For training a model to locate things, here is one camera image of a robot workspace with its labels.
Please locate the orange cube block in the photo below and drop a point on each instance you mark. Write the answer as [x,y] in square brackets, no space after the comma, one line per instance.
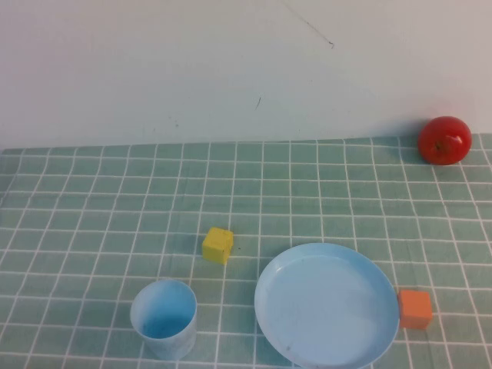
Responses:
[413,309]

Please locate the light blue plate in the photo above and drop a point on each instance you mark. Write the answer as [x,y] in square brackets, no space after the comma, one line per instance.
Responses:
[326,307]

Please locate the light blue cup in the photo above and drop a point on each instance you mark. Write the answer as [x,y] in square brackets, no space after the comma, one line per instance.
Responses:
[163,307]

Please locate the green white-grid tablecloth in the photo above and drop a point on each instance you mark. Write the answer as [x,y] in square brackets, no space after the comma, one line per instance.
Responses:
[115,211]

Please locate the red apple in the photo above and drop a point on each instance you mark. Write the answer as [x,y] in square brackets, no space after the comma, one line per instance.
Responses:
[449,134]

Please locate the yellow cube block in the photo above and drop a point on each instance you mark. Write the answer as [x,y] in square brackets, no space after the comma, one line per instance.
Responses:
[215,246]

